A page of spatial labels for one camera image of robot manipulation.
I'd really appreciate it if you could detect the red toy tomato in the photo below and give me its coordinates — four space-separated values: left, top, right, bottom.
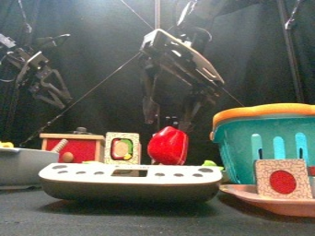
147 125 191 166

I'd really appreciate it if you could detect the teal basket orange rim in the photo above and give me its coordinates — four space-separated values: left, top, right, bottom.
210 102 315 186

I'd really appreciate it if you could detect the white toy sushi roll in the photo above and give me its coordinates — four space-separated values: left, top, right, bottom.
103 131 143 166

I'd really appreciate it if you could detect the red wooden toy box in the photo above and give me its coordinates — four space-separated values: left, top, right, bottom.
39 126 107 164

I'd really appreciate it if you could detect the green toy vegetable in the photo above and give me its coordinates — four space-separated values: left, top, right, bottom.
199 159 226 172

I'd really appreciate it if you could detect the grey blue toy pot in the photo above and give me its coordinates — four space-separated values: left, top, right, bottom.
0 147 61 187

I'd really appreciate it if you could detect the yellow green toy fruit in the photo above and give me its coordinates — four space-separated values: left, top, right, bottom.
80 159 106 165

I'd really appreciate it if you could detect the white toy scale board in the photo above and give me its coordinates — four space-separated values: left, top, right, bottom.
37 162 224 203

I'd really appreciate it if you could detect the sushi block red centre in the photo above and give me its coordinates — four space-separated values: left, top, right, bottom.
254 158 315 200

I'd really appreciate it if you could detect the pink plastic tray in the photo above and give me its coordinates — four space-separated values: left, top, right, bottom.
218 183 315 218

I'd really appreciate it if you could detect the metal frame pole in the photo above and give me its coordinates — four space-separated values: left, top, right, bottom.
154 0 163 30

